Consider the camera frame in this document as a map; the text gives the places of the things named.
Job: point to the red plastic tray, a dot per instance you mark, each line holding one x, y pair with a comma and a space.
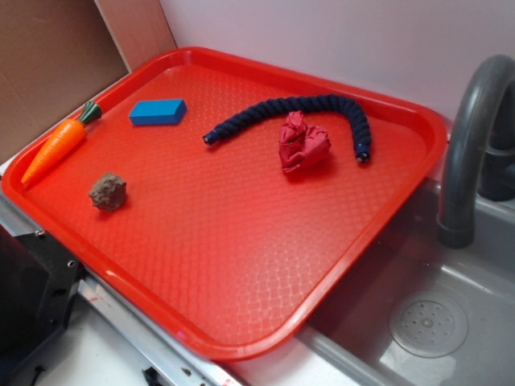
216, 244

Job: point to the blue rectangular block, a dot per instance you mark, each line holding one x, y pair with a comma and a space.
158, 112

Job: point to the grey curved faucet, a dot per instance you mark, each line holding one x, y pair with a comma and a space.
480, 156

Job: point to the crumpled red cloth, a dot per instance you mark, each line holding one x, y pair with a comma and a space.
301, 145

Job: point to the brown cardboard panel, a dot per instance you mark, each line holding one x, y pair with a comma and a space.
55, 56

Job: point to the grey plastic sink basin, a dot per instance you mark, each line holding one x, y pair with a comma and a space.
347, 340

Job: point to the brown grey rock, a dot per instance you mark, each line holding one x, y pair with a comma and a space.
108, 192

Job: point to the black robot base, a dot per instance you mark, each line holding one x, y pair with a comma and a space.
39, 280

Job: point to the orange toy carrot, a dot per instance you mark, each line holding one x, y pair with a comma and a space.
64, 138

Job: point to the round sink drain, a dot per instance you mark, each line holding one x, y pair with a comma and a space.
428, 324

